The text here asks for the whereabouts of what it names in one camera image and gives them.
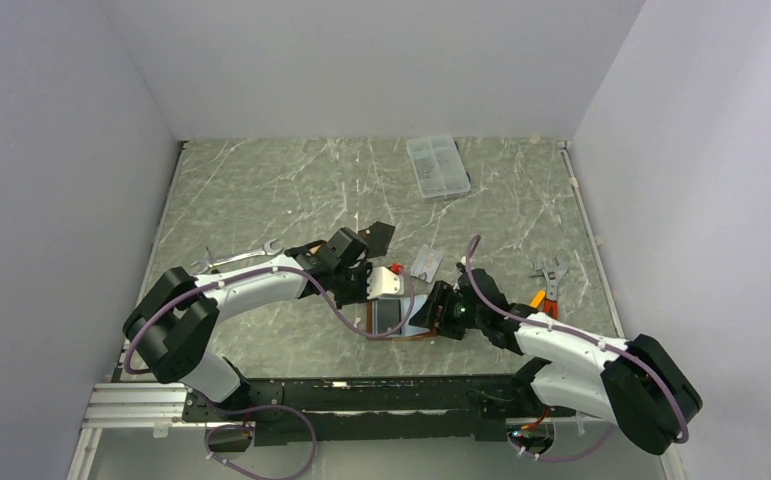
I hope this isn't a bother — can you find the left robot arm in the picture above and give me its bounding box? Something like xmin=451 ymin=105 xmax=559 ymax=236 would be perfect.
xmin=123 ymin=227 xmax=372 ymax=420

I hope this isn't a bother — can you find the clear plastic screw box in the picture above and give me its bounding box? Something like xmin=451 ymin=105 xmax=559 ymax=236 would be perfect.
xmin=406 ymin=136 xmax=471 ymax=201

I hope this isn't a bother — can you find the brown leather card holder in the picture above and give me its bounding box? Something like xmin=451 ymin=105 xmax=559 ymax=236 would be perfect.
xmin=366 ymin=297 xmax=436 ymax=341

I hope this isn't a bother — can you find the white card stack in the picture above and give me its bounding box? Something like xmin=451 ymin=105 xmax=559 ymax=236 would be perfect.
xmin=410 ymin=245 xmax=443 ymax=284

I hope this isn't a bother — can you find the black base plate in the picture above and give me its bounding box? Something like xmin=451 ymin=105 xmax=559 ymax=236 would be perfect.
xmin=181 ymin=374 xmax=577 ymax=446

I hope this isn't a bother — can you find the orange handled tool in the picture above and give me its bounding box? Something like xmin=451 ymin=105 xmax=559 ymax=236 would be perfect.
xmin=529 ymin=290 xmax=559 ymax=320

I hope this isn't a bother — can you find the silver open-end wrench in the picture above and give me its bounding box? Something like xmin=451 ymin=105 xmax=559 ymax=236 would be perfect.
xmin=190 ymin=239 xmax=283 ymax=274

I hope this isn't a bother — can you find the aluminium frame rail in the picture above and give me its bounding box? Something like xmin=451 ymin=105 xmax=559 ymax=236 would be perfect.
xmin=69 ymin=382 xmax=678 ymax=479

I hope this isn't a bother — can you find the black card stack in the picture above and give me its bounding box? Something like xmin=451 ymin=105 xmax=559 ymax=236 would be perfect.
xmin=358 ymin=221 xmax=396 ymax=259

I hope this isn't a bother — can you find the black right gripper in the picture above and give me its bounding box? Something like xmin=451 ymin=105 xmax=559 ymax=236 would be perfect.
xmin=409 ymin=280 xmax=487 ymax=340

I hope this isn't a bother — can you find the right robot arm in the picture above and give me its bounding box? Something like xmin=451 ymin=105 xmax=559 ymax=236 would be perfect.
xmin=408 ymin=269 xmax=703 ymax=455

